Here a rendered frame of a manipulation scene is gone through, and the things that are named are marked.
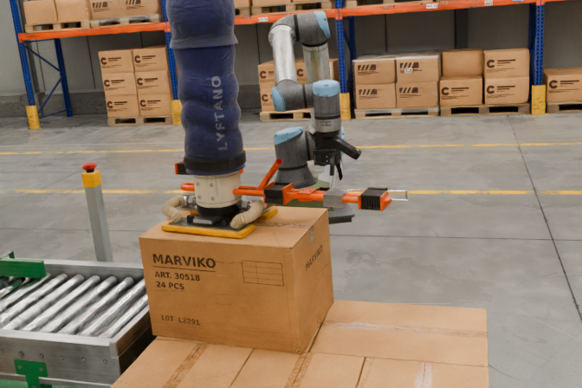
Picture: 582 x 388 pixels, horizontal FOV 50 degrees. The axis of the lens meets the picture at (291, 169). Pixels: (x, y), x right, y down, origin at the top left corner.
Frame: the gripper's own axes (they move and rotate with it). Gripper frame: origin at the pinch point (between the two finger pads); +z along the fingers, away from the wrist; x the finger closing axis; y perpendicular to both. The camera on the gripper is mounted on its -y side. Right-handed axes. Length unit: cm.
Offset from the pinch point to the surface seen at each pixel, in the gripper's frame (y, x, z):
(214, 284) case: 42, 21, 30
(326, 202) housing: 1.5, 10.7, 2.4
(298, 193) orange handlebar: 11.8, 9.4, -0.1
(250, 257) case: 26.5, 22.2, 18.9
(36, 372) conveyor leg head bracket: 112, 37, 63
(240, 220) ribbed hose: 31.7, 15.6, 8.0
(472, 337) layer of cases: -45, 2, 54
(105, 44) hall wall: 623, -817, -30
